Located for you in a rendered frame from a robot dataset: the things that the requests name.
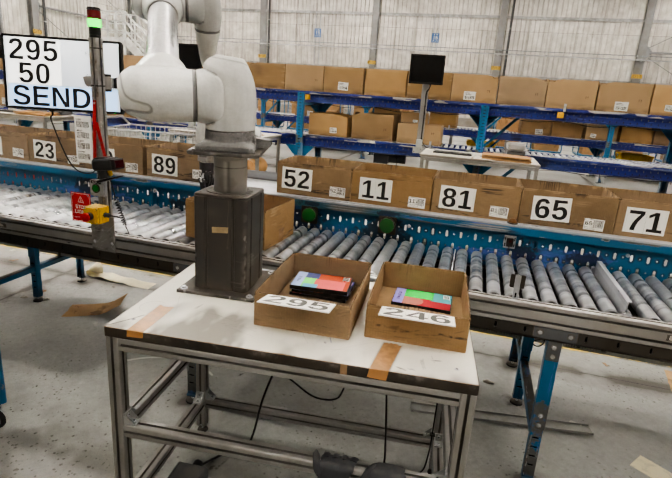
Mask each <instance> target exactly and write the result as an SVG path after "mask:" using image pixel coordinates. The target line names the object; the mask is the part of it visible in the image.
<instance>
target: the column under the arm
mask: <svg viewBox="0 0 672 478"><path fill-rule="evenodd" d="M194 220H195V276H193V277H192V278H191V279H189V280H188V281H187V282H185V283H184V284H183V285H181V286H180V287H179V288H178V289H176V292H180V293H187V294H194V295H201V296H208V297H215V298H222V299H229V300H236V301H243V302H250V303H253V302H254V295H255V291H256V290H257V289H258V288H259V287H260V286H261V284H262V283H263V282H264V281H265V280H266V279H267V278H268V277H269V276H270V275H271V274H272V273H273V271H265V270H262V254H263V220H264V189H263V188H258V187H248V186H247V191H246V192H244V193H220V192H215V191H214V185H211V186H209V187H206V188H204V189H201V190H199V191H196V192H195V193H194Z"/></svg>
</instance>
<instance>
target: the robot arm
mask: <svg viewBox="0 0 672 478"><path fill-rule="evenodd" d="M131 7H132V10H133V11H134V13H135V14H136V15H137V16H139V17H140V18H142V19H145V20H147V52H146V56H144V57H143V58H142V59H141V60H140V61H139V62H138V63H137V64H136V65H135V66H129V67H128V68H126V69H124V70H123V71H122V72H121V73H120V75H119V76H118V77H117V88H118V96H119V103H120V107H121V109H123V110H124V111H125V112H126V113H127V114H129V115H131V116H133V117H136V118H139V119H142V120H146V121H153V122H167V123H185V122H197V126H196V143H197V144H195V150H211V151H226V152H240V153H255V150H256V149H257V148H268V147H271V145H272V140H271V139H267V138H262V132H261V131H260V129H259V128H258V127H256V126H255V123H256V107H257V104H256V88H255V83H254V79H253V76H252V73H251V71H250V69H249V67H248V65H247V63H246V61H245V60H244V59H241V58H236V57H230V56H224V55H218V54H216V51H217V45H218V40H219V36H220V29H221V22H222V7H221V1H220V0H131ZM180 22H187V23H192V24H194V28H195V34H196V39H197V44H198V50H199V56H200V60H201V63H202V66H203V69H197V70H192V69H186V67H185V66H184V64H183V63H182V62H181V61H180V60H179V45H178V24H179V23H180ZM198 161H200V162H199V169H200V170H202V173H201V178H198V180H199V183H200V190H201V189H204V188H206V187H209V186H211V185H214V157H213V156H205V155H198Z"/></svg>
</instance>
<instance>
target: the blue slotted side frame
mask: <svg viewBox="0 0 672 478"><path fill-rule="evenodd" d="M7 171H8V175H9V176H8V175H7ZM16 173H17V177H16ZM24 174H26V178H25V175H24ZM33 175H34V177H35V179H34V178H33ZM29 176H30V177H29ZM42 176H43V179H44V181H43V180H42ZM38 177H39V178H38ZM51 177H52V180H53V182H52V181H51ZM60 178H61V180H62V183H61V182H60ZM91 179H97V173H92V174H83V173H80V172H78V171H75V170H67V169H59V168H51V167H43V166H36V165H28V164H20V163H12V162H5V161H0V181H1V182H0V184H4V180H5V184H7V185H13V182H14V185H16V186H17V187H19V186H21V182H22V186H24V187H25V188H29V187H30V184H31V187H32V188H34V189H39V185H40V189H42V190H43V191H45V190H48V187H49V190H51V191H52V192H56V191H57V188H58V191H60V192H61V193H66V189H67V192H68V193H70V194H71V191H72V192H75V190H76V192H79V193H84V191H85V193H86V194H90V198H91V197H94V195H91V192H90V187H88V182H89V184H90V180H91ZM56 180H57V181H56ZM69 180H71V185H70V181H69ZM65 181H66V182H65ZM79 181H80V186H79ZM85 181H87V184H85V183H84V182H85ZM74 182H75V183H74ZM111 182H112V185H113V189H114V192H115V197H118V198H119V199H117V200H119V202H122V201H123V198H122V197H124V201H128V202H129V204H130V203H133V202H132V198H134V202H137V203H139V205H142V200H144V204H148V205H149V206H150V207H151V205H152V192H151V186H153V187H156V189H157V191H158V192H159V197H158V196H157V192H156V204H157V205H158V204H159V205H158V206H159V207H160V208H163V202H164V207H169V208H170V209H171V210H172V209H173V204H174V205H175V208H179V209H180V210H181V212H182V211H184V205H185V201H186V198H189V196H190V197H192V196H194V193H195V192H196V191H199V190H200V187H199V186H191V185H183V184H176V183H168V182H160V181H152V180H145V179H137V178H129V177H121V178H118V179H113V180H111ZM17 184H18V185H17ZM117 186H118V189H119V191H117ZM43 187H44V188H43ZM127 187H128V192H127ZM113 189H112V186H111V195H112V200H113V195H114V192H113ZM137 189H138V194H137ZM61 190H62V191H61ZM132 190H133V191H132ZM147 190H148V193H149V195H147ZM142 191H143V192H142ZM168 193H169V198H168ZM163 194H164V195H163ZM178 194H179V195H180V199H178ZM173 196H174V197H173ZM184 197H185V198H184ZM168 205H169V206H168ZM302 205H304V206H312V207H317V208H318V218H317V224H312V223H310V228H308V223H305V222H301V209H302ZM297 213H298V214H297ZM327 214H328V215H329V220H327ZM321 216H322V217H321ZM339 216H341V222H340V221H339ZM379 216H388V217H395V218H397V222H396V232H395V235H391V234H386V236H385V239H383V240H384V245H383V246H382V248H381V249H380V251H382V249H383V248H384V246H385V245H386V243H387V242H388V240H390V239H395V240H396V238H397V235H398V236H399V240H398V241H397V240H396V241H397V243H398V245H397V247H396V249H395V251H394V253H395V254H396V252H397V250H398V248H399V247H400V245H401V243H402V242H403V241H409V242H410V237H412V243H411V249H410V251H409V253H408V256H410V255H411V253H412V251H413V249H414V246H415V245H416V244H417V243H422V244H423V241H424V239H426V244H425V245H424V246H425V250H424V253H423V256H422V258H425V256H426V254H427V251H428V248H429V246H431V245H436V246H437V242H438V241H440V245H439V247H438V248H439V253H438V256H437V260H440V258H441V254H442V250H443V249H444V248H445V247H450V248H451V244H452V243H454V247H453V256H454V250H455V249H456V253H457V251H458V250H459V249H465V246H466V245H468V250H467V253H468V256H467V264H468V265H470V263H471V254H472V252H474V251H480V247H482V253H481V254H482V267H486V255H487V254H489V253H494V250H495V249H497V254H496V256H497V262H498V269H501V261H500V260H501V257H502V256H504V255H508V256H509V252H510V251H512V254H511V258H512V262H513V267H514V271H515V272H517V268H516V260H517V259H518V258H520V257H523V258H524V254H525V253H527V257H526V260H527V262H528V266H529V269H530V273H531V274H533V271H532V268H531V262H532V261H533V260H536V259H537V260H539V257H540V255H542V260H541V261H542V263H543V266H544V268H545V271H546V274H547V276H548V277H550V276H549V273H548V271H547V268H546V266H547V264H548V263H549V262H554V261H555V258H558V259H557V264H558V266H559V268H560V270H561V272H562V274H563V276H564V279H566V278H565V275H564V273H563V271H562V268H563V266H564V265H566V264H570V262H571V260H573V266H574V268H575V270H576V271H577V273H578V270H579V268H581V267H583V266H586V264H587V262H589V268H590V269H591V266H594V267H595V266H596V263H597V261H602V263H603V264H605V267H606V268H607V269H608V271H609V272H610V273H611V274H612V273H613V272H615V271H619V267H622V270H621V272H622V273H623V274H624V275H625V277H626V278H627V279H628V276H629V275H630V274H634V273H635V272H636V269H639V271H638V275H640V276H641V278H642V279H643V280H644V281H645V279H646V278H647V277H648V276H652V274H653V272H654V271H655V272H656V273H655V277H656V278H657V279H658V280H659V281H660V282H661V283H662V282H663V280H665V279H667V278H669V277H670V274H672V247H666V246H658V245H650V244H642V243H635V242H627V241H619V240H611V239H603V238H596V237H588V236H580V235H572V234H565V233H557V232H549V231H541V230H533V229H526V228H518V227H510V226H502V225H495V224H487V223H479V222H471V221H463V220H456V219H448V218H440V217H432V216H425V215H417V214H409V213H401V212H393V211H386V210H378V209H370V208H362V207H355V206H347V205H339V204H331V203H323V202H316V201H308V200H300V199H295V205H294V227H295V230H296V229H297V228H299V227H300V226H305V227H306V228H307V232H308V231H310V230H311V229H312V228H317V229H319V231H320V234H321V233H322V232H323V231H324V230H330V231H331V232H332V236H333V235H335V234H336V233H337V232H339V229H340V231H341V232H343V233H344V234H345V228H347V233H346V234H345V238H346V237H347V236H348V235H349V234H351V233H354V234H356V235H357V232H358V230H360V233H359V235H357V236H358V240H357V242H358V241H359V240H360V238H361V237H362V236H364V235H368V236H369V237H370V232H373V234H372V237H370V238H371V242H370V244H369V245H368V246H367V248H368V247H369V246H370V245H371V243H372V242H373V241H374V239H375V238H376V237H381V238H383V233H378V221H379ZM333 217H334V218H333ZM352 218H354V223H352ZM346 219H347V220H346ZM365 219H366V220H367V225H365ZM296 221H297V222H298V226H297V227H296ZM359 221H360V222H359ZM372 223H373V224H372ZM302 224H303V225H302ZM408 224H410V225H411V227H410V228H408V227H407V229H406V231H405V230H404V227H405V225H408ZM320 225H322V230H320ZM314 226H315V227H314ZM333 226H334V232H333V231H332V227H333ZM398 226H399V227H398ZM418 227H420V232H418ZM327 228H328V229H327ZM412 228H413V229H412ZM433 228H434V234H432V229H433ZM425 230H427V231H425ZM446 230H448V236H446V235H445V234H446ZM351 231H353V232H351ZM439 232H441V233H439ZM460 232H462V233H463V234H462V238H460ZM364 233H366V234H364ZM453 234H455V235H453ZM475 234H477V238H476V240H474V235H475ZM377 235H379V236H377ZM505 235H511V236H517V237H516V243H515V249H510V248H509V250H508V248H503V241H504V238H505ZM468 236H469V237H468ZM489 236H491V237H492V238H491V242H489ZM390 237H392V238H390ZM482 238H483V239H482ZM404 239H405V240H404ZM497 239H498V241H497ZM417 240H418V242H417ZM519 240H521V246H518V243H519ZM357 242H356V243H357ZM431 242H432V244H431ZM535 242H536V243H537V245H536V248H533V247H534V243H535ZM356 243H355V244H356ZM355 244H354V245H355ZM445 244H446V246H445ZM527 244H528V245H527ZM550 244H552V249H551V250H549V246H550ZM354 245H353V246H354ZM353 246H352V247H353ZM459 246H460V248H459ZM542 246H544V247H542ZM566 246H567V247H568V250H567V252H566V253H565V252H564V251H565V247H566ZM367 248H366V249H367ZM473 248H474V250H473ZM558 248H559V249H558ZM581 249H584V252H583V255H581V254H580V253H581ZM488 250H489V252H488ZM573 250H575V251H573ZM598 251H600V255H599V257H597V252H598ZM589 252H591V253H589ZM456 253H455V260H456ZM502 253H503V254H502ZM614 253H616V259H613V256H614ZM606 254H607V256H606ZM626 254H630V256H631V255H633V260H632V261H631V262H630V257H629V258H627V257H626ZM517 255H518V256H517ZM532 257H534V258H532ZM622 257H624V258H622ZM647 258H650V262H649V264H647V263H646V262H647ZM547 259H549V260H547ZM639 259H641V260H639ZM665 260H667V265H666V266H664V262H665ZM563 261H565V262H563ZM656 261H658V262H657V263H656ZM579 263H580V265H579ZM611 268H613V269H611ZM501 270H502V269H501ZM628 270H629V272H628ZM644 273H646V274H644ZM662 275H663V276H662Z"/></svg>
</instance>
